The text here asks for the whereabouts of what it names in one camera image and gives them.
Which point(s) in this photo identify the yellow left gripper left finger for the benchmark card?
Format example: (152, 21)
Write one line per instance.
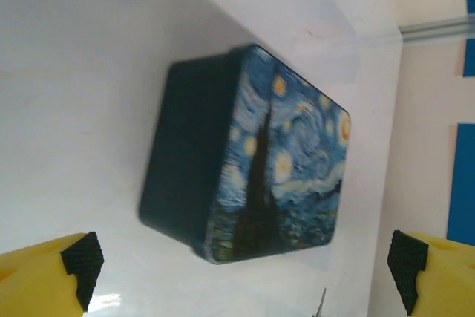
(33, 280)

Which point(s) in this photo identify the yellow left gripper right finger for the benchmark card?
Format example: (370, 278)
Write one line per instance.
(445, 280)

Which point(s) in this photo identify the starry night print tin box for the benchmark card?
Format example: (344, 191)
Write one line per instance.
(282, 153)

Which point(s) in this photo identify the aluminium frame corner post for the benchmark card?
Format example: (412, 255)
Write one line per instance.
(438, 29)

